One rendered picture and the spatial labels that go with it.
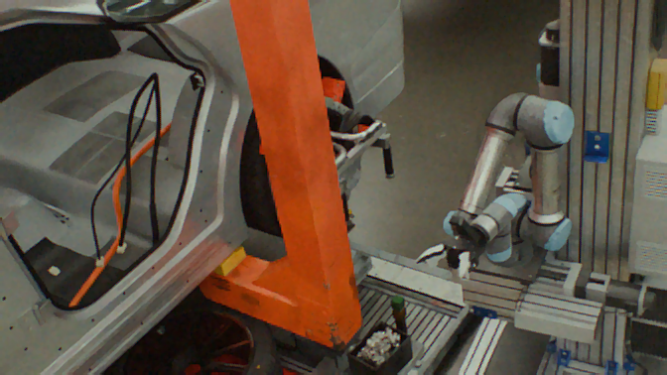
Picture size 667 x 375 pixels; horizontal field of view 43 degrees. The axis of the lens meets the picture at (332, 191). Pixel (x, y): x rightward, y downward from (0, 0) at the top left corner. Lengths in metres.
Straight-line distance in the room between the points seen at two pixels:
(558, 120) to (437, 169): 2.40
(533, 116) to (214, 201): 1.26
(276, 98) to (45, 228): 1.43
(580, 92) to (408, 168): 2.33
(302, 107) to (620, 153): 1.01
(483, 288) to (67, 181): 1.72
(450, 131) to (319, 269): 2.47
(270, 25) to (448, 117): 3.06
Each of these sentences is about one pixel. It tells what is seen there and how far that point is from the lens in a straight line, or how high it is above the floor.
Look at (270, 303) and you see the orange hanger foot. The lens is 3.25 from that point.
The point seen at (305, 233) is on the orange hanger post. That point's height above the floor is 1.06.
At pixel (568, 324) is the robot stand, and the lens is 2.93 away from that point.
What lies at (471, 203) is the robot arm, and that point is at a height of 1.20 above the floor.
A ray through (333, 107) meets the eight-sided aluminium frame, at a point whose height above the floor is 1.06.
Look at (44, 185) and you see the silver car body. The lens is 3.79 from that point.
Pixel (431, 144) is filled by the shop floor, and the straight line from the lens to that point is 5.14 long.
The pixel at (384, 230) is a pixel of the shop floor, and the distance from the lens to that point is 4.51.
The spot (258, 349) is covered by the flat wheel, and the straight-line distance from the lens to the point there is 3.28.
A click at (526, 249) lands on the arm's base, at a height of 0.87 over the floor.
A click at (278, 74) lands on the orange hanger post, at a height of 1.66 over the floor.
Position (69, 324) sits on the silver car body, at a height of 1.00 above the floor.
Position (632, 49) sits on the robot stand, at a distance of 2.67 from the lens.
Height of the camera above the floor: 2.80
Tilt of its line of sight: 35 degrees down
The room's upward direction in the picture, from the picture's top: 10 degrees counter-clockwise
